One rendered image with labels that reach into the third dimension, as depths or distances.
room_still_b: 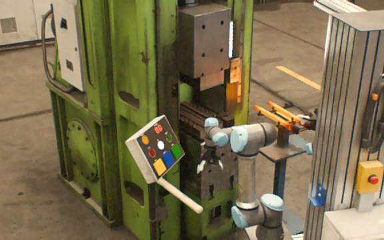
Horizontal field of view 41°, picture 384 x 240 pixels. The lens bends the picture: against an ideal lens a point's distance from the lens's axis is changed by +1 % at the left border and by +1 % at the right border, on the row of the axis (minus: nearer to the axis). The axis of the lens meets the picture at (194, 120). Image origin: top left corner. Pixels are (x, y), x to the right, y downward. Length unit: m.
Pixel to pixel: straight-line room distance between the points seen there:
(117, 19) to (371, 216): 1.99
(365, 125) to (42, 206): 3.08
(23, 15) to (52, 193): 4.17
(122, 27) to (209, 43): 0.59
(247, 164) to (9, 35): 6.30
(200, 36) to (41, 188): 2.27
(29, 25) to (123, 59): 4.97
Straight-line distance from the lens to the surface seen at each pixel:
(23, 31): 8.38
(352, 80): 2.07
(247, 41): 3.69
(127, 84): 3.54
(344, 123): 2.15
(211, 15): 3.20
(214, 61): 3.31
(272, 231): 2.73
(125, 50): 3.47
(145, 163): 2.94
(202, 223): 3.79
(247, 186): 2.54
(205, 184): 3.59
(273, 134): 2.48
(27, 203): 4.63
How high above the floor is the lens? 2.58
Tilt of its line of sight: 27 degrees down
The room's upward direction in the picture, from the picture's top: straight up
